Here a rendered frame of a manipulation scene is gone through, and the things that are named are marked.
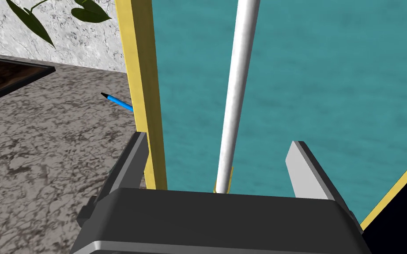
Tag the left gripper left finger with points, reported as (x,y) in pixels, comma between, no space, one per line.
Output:
(129,169)

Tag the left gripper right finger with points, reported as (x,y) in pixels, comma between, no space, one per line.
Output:
(307,176)

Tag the blue pen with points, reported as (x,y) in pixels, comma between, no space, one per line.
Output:
(118,101)

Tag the teal cupboard door yellow edge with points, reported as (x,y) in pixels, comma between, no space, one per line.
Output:
(330,88)

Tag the dark brown tray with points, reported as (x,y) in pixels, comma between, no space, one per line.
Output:
(2,76)

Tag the green leafy plant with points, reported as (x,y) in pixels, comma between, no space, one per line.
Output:
(34,21)

